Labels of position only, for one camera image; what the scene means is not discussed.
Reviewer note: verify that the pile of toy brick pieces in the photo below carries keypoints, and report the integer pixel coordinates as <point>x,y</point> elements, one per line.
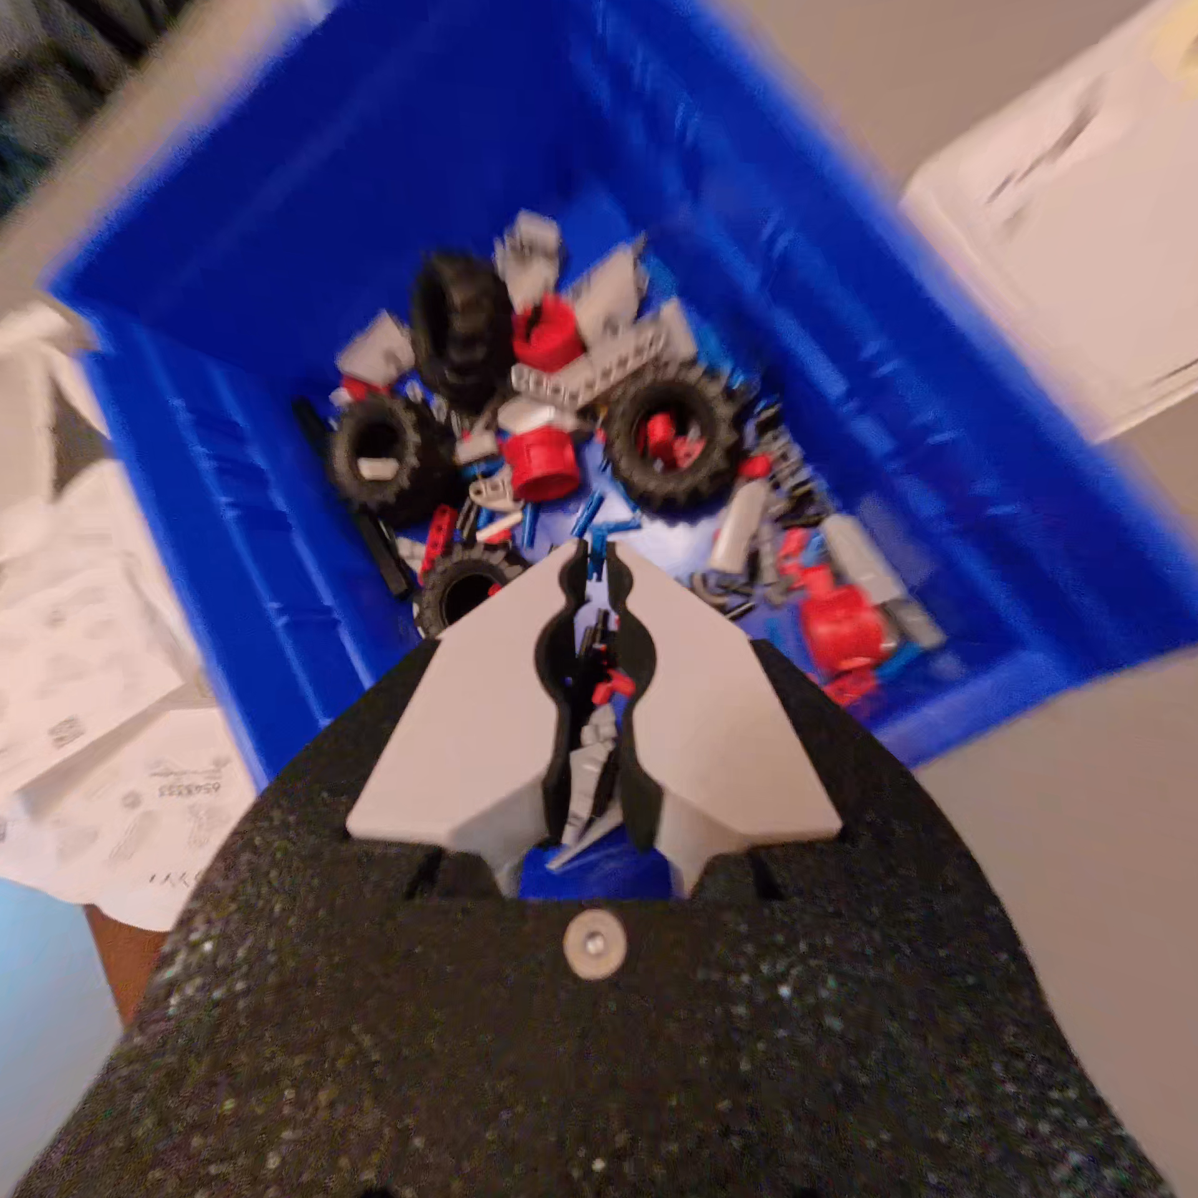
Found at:
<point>610,370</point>

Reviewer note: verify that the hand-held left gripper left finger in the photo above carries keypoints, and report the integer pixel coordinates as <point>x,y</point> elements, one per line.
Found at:
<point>468,739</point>

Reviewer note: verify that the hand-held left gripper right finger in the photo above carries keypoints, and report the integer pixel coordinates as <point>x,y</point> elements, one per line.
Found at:
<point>729,747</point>

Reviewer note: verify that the blue plastic bin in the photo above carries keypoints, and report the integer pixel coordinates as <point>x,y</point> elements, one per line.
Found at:
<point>796,188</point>

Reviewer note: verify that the red toy wheel hub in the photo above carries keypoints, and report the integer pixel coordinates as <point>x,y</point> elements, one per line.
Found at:
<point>841,629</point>
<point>547,339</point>
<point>538,460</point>

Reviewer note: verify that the white printed paper sheets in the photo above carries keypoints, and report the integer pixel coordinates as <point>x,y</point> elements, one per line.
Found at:
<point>94,654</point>

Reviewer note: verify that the black toy tire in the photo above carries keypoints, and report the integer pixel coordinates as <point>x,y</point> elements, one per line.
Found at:
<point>722,438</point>
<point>459,317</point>
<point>344,443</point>
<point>436,586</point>

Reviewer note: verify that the open instruction booklet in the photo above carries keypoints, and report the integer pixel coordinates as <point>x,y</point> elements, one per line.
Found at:
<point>1076,233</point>

